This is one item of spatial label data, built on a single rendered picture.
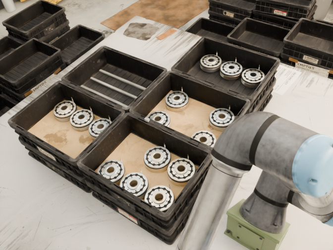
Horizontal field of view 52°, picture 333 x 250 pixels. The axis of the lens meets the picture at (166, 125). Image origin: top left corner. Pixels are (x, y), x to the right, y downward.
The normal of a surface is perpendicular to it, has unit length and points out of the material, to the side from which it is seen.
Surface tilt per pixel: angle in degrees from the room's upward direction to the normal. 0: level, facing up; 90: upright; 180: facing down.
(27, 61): 0
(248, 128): 35
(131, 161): 0
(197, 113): 0
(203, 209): 47
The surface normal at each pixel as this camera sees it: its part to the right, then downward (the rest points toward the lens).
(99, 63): 0.82, 0.38
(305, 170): -0.64, 0.07
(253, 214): -0.57, -0.33
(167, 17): -0.06, -0.68
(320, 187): 0.63, 0.35
